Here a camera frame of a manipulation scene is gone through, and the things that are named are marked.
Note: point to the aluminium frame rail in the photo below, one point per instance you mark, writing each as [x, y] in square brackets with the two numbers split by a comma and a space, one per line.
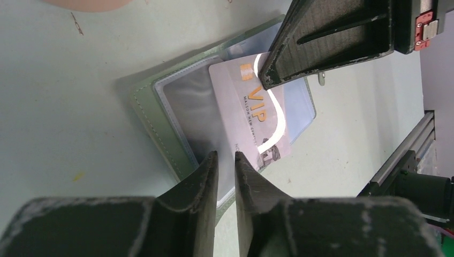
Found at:
[404, 159]

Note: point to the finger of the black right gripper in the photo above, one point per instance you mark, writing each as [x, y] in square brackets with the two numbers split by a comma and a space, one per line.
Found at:
[317, 36]

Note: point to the pink oval tray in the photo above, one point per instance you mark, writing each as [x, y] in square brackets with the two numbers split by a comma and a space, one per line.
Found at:
[92, 6]

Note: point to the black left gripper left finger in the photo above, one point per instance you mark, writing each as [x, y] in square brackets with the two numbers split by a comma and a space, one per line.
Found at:
[180, 222]

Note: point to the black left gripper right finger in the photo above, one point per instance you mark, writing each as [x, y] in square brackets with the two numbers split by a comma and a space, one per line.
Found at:
[272, 223]

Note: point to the silver VIP credit card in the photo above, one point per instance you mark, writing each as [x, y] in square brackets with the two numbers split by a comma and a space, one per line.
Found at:
[254, 118]

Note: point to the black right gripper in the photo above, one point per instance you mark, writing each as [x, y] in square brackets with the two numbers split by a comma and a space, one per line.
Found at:
[416, 22]

